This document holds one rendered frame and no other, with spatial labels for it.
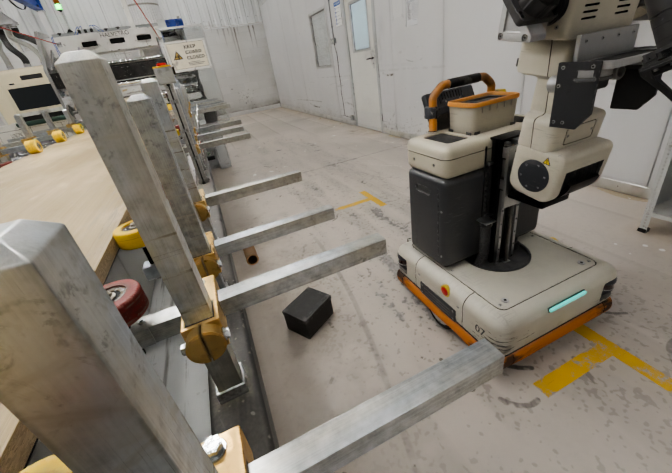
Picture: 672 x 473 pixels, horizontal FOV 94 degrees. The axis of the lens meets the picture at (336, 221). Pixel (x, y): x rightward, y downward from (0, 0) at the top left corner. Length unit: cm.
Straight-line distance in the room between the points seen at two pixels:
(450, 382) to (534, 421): 100
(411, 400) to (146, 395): 26
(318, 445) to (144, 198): 31
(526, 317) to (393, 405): 97
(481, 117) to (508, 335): 77
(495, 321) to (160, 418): 114
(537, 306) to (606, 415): 38
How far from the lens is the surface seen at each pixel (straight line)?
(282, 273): 52
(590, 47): 109
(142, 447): 21
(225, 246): 75
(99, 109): 38
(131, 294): 50
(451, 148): 119
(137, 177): 39
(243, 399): 57
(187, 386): 75
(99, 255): 68
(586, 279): 152
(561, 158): 111
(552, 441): 136
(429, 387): 39
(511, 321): 126
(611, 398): 152
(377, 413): 37
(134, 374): 19
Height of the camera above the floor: 114
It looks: 27 degrees down
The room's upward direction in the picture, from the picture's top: 10 degrees counter-clockwise
